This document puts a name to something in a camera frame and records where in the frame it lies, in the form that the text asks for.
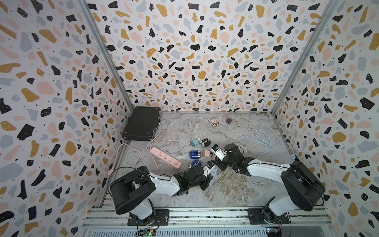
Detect black briefcase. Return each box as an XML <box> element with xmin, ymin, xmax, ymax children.
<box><xmin>122</xmin><ymin>106</ymin><xmax>161</xmax><ymax>141</ymax></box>

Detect grey-blue power strip cable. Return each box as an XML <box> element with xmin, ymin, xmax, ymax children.
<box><xmin>230</xmin><ymin>129</ymin><xmax>272</xmax><ymax>161</ymax></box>

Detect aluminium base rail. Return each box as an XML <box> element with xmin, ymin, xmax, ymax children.
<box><xmin>80</xmin><ymin>207</ymin><xmax>338</xmax><ymax>237</ymax></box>

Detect teal USB charger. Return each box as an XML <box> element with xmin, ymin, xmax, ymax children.
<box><xmin>190</xmin><ymin>139</ymin><xmax>199</xmax><ymax>147</ymax></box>

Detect pink charger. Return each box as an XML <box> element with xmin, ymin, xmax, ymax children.
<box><xmin>202</xmin><ymin>150</ymin><xmax>211</xmax><ymax>158</ymax></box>

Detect pink power strip cable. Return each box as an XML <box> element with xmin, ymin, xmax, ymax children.
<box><xmin>108</xmin><ymin>129</ymin><xmax>179</xmax><ymax>175</ymax></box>

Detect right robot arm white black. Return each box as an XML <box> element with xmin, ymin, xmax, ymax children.
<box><xmin>212</xmin><ymin>143</ymin><xmax>326</xmax><ymax>224</ymax></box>

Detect card box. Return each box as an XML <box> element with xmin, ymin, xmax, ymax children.
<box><xmin>208</xmin><ymin>117</ymin><xmax>220</xmax><ymax>127</ymax></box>

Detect blue shaver with white stripes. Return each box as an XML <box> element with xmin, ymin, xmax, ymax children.
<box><xmin>189</xmin><ymin>151</ymin><xmax>201</xmax><ymax>160</ymax></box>

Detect pink power strip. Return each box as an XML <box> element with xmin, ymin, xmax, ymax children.
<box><xmin>150</xmin><ymin>147</ymin><xmax>182</xmax><ymax>169</ymax></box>

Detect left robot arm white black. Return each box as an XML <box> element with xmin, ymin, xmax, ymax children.
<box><xmin>108</xmin><ymin>161</ymin><xmax>215</xmax><ymax>226</ymax></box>

